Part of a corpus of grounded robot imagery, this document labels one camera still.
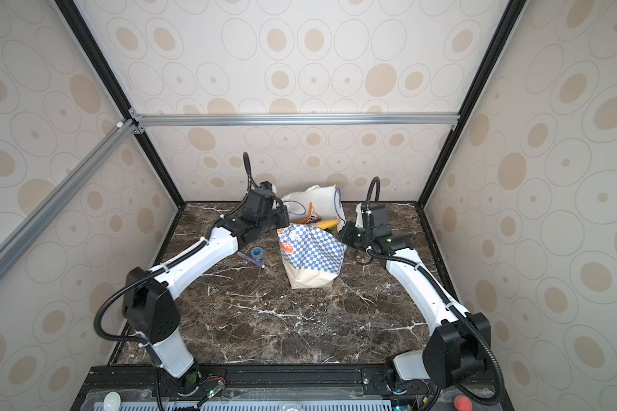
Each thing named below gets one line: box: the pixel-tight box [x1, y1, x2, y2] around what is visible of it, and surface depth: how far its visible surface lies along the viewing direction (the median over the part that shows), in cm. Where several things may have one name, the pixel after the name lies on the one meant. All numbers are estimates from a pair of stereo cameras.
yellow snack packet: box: [317, 219, 339, 231], surface depth 84 cm
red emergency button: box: [453, 395, 473, 411], surface depth 69 cm
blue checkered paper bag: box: [276, 184, 348, 291], surface depth 85 cm
